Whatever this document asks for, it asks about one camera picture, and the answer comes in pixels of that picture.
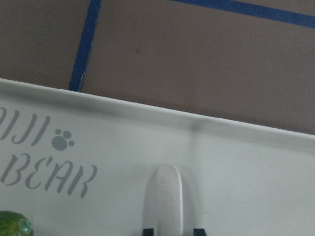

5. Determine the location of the green avocado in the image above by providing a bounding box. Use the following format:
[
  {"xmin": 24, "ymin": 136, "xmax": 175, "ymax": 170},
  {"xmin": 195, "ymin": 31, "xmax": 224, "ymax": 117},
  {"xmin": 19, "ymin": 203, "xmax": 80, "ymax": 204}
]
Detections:
[{"xmin": 0, "ymin": 211, "xmax": 34, "ymax": 236}]

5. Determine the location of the white ceramic spoon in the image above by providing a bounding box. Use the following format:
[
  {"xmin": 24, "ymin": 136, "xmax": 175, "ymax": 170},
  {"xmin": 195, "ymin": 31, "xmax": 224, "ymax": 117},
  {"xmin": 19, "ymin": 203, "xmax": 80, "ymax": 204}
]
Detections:
[{"xmin": 142, "ymin": 164, "xmax": 184, "ymax": 236}]

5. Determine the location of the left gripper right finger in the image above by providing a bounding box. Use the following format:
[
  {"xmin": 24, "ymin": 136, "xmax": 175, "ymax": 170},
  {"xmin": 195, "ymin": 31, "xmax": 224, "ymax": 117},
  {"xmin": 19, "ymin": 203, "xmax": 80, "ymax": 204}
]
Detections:
[{"xmin": 193, "ymin": 228, "xmax": 207, "ymax": 236}]

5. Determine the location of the white bear tray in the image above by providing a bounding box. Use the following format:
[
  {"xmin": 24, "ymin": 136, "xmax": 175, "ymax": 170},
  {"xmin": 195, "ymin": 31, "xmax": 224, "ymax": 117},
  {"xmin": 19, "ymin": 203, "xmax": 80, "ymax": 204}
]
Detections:
[{"xmin": 0, "ymin": 79, "xmax": 315, "ymax": 236}]

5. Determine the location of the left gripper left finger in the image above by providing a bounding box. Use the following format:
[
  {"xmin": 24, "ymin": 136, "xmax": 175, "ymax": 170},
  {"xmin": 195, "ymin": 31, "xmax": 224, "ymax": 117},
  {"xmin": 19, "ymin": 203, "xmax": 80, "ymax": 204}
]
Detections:
[{"xmin": 142, "ymin": 228, "xmax": 154, "ymax": 236}]

